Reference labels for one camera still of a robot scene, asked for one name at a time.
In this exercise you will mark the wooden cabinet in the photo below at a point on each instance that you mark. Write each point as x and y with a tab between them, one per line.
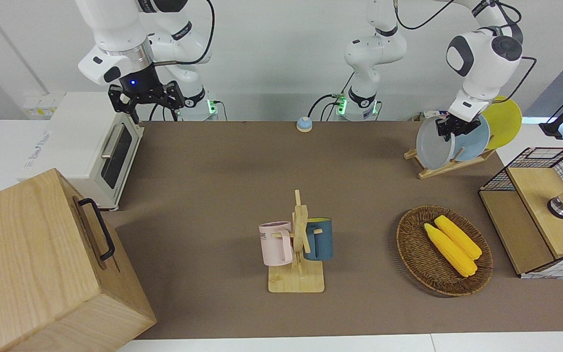
27	274

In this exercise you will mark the dark blue mug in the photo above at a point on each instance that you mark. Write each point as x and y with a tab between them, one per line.
321	242

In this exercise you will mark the brown wicker basket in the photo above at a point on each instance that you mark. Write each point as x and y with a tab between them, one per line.
418	254

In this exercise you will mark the yellow corn cob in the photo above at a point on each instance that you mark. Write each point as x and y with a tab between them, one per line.
460	237
450	252

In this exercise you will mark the small blue dome bell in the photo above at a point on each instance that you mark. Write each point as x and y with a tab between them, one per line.
304	125

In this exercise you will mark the wooden mug tree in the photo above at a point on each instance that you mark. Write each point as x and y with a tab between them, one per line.
296	281

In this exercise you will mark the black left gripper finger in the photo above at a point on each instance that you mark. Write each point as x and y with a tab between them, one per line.
456	138
442	132

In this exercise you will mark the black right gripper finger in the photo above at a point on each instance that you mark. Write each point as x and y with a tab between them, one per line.
133	116
175	115

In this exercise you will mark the light blue plate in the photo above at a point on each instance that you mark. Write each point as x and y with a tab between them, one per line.
474	142

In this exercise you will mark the gray plate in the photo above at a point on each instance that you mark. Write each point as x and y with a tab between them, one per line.
433	146

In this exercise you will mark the white wall socket strip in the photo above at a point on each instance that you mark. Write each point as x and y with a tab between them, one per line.
37	111

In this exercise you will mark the wooden plate rack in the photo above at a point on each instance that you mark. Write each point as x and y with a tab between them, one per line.
447	168

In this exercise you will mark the pink mug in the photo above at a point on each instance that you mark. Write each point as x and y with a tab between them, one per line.
274	247

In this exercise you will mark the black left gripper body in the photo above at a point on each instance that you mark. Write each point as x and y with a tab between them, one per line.
462	126

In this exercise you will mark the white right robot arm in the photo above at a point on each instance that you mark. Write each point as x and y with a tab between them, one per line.
115	29

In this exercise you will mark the white toaster oven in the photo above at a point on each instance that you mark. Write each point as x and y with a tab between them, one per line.
76	132

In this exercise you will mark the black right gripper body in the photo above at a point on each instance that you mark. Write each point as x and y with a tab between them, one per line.
147	95

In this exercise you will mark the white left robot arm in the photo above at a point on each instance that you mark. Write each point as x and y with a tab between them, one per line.
482	54

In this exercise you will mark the yellow plate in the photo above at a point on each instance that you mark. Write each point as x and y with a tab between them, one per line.
504	122

